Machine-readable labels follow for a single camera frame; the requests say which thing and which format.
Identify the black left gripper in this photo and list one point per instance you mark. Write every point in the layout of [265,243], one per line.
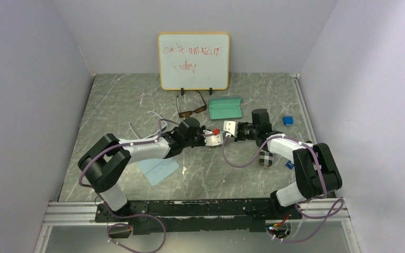
[201,130]

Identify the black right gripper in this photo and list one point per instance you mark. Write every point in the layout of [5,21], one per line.
[238,138]

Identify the brown tortoise sunglasses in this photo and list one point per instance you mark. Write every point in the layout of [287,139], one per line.
[192,102]

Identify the blue glasses case green lining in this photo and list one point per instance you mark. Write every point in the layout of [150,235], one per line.
[224,108]

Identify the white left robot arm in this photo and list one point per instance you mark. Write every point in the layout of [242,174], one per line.
[102,166]

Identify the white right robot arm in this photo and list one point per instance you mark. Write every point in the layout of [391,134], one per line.
[316,173]

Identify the plaid glasses case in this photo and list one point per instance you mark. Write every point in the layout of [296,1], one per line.
[265,159]

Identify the small blue box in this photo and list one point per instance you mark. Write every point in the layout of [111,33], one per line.
[288,120]

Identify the light blue cloth left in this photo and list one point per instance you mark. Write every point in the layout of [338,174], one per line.
[156,170]

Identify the small blue card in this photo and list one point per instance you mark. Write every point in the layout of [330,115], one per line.
[289,164]

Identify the yellow framed whiteboard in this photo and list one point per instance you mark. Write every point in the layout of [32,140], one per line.
[194,61]

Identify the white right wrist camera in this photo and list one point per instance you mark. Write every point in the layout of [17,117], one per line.
[231,128]

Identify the white frame sunglasses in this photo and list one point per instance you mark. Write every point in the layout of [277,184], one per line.
[150,128]

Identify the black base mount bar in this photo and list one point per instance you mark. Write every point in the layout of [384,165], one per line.
[149,216]

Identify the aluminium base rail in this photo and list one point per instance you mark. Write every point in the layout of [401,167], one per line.
[179,196]

